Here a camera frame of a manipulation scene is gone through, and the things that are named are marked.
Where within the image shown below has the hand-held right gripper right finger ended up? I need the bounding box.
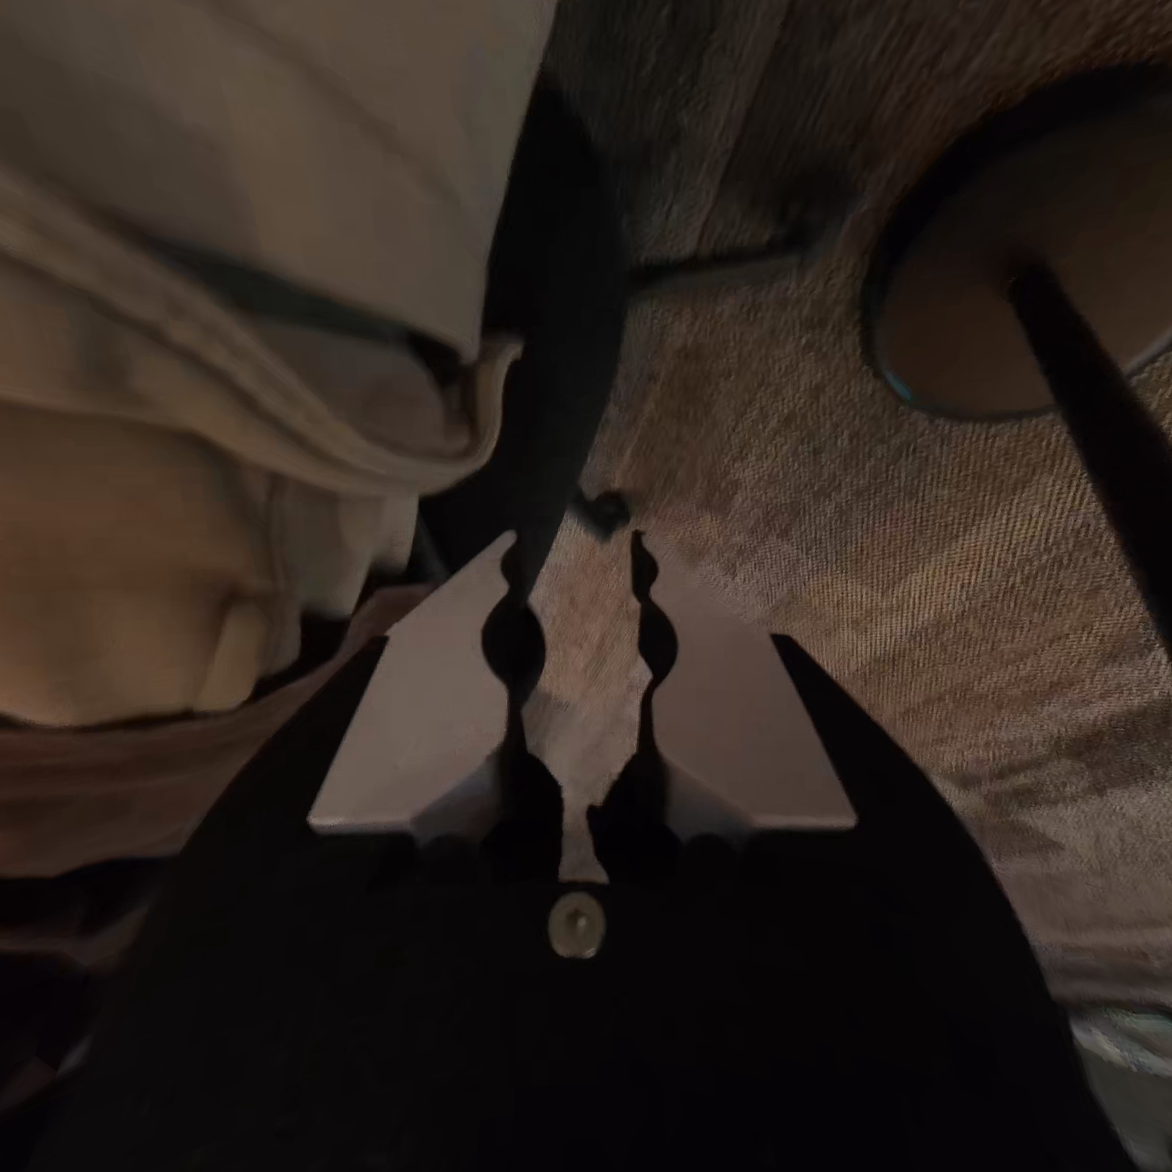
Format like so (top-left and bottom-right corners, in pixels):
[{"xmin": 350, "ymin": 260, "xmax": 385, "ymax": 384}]
[{"xmin": 586, "ymin": 527, "xmax": 858, "ymax": 839}]

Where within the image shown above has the black furniture leg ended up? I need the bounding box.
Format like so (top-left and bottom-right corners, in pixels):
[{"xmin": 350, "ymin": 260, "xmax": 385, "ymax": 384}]
[{"xmin": 415, "ymin": 68, "xmax": 637, "ymax": 587}]

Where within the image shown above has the round stool base with pole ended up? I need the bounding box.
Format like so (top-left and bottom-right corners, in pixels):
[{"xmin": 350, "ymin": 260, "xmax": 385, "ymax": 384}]
[{"xmin": 865, "ymin": 86, "xmax": 1172, "ymax": 655}]

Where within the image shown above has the person's beige shirt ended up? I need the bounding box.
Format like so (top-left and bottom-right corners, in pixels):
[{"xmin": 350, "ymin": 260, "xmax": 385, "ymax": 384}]
[{"xmin": 0, "ymin": 0, "xmax": 562, "ymax": 499}]

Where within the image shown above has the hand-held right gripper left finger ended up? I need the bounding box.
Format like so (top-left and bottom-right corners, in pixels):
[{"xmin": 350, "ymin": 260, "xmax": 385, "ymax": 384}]
[{"xmin": 307, "ymin": 531, "xmax": 563, "ymax": 839}]

